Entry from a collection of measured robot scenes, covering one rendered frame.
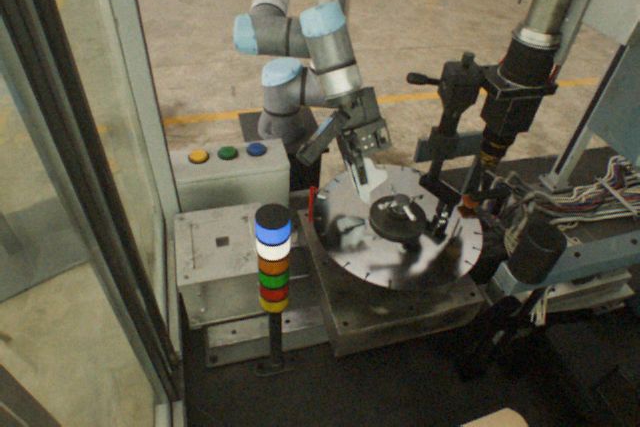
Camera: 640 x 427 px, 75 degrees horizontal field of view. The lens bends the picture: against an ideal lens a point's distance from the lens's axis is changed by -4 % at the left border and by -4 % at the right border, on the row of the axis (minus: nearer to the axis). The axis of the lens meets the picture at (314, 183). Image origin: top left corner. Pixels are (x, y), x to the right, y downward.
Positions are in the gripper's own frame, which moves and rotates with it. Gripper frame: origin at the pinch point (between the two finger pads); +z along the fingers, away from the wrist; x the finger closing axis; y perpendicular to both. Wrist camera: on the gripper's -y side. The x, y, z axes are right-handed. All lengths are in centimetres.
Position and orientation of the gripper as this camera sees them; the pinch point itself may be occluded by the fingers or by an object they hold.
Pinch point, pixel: (362, 198)
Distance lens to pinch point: 83.1
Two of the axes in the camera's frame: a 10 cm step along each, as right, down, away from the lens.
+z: 3.0, 9.2, 2.7
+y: 9.3, -3.4, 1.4
